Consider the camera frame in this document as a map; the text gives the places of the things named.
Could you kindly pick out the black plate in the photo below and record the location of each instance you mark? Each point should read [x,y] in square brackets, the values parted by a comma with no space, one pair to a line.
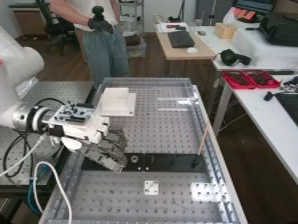
[167,163]

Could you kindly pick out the person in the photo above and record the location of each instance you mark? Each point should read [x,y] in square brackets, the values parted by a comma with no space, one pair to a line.
[103,50]

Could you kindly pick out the white mouse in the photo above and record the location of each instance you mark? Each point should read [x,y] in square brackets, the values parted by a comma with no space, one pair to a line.
[191,50]

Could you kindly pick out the small white square bracket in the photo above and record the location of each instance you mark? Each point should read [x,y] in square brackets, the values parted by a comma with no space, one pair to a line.
[150,187]

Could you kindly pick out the red tray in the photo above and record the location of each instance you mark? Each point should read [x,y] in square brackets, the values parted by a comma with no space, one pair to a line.
[238,80]
[264,79]

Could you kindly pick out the metal shelf rack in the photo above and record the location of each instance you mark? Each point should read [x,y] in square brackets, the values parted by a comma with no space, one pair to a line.
[130,13]

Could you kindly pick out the black keyboard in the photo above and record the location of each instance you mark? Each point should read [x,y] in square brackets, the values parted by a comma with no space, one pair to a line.
[181,39]
[288,106]

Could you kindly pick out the clear box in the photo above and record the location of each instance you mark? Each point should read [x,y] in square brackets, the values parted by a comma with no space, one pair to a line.
[213,143]

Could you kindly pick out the wooden desk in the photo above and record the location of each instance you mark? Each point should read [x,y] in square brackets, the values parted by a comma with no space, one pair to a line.
[186,53]

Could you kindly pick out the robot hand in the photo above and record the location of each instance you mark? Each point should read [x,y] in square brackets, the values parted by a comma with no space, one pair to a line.
[88,128]

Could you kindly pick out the thin stick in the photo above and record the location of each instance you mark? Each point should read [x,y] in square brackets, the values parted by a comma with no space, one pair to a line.
[203,136]

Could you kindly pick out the large steel nut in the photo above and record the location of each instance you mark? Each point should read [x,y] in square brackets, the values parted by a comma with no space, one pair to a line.
[133,158]

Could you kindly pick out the black headphones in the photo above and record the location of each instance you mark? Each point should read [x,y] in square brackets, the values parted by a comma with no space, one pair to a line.
[233,57]

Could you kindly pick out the wooden block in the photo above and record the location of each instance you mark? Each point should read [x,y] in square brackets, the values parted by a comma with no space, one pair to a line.
[225,31]

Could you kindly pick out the small white box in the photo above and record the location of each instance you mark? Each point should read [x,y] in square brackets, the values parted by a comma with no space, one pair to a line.
[115,101]

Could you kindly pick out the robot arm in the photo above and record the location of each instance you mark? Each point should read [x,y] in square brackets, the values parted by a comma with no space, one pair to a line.
[17,66]

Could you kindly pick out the white desk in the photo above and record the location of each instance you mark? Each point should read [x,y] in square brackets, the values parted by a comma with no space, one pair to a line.
[260,110]

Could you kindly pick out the black office chair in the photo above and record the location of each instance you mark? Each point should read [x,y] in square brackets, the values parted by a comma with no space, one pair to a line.
[54,26]

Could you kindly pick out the black bag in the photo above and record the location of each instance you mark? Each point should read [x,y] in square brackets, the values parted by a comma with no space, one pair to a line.
[280,30]

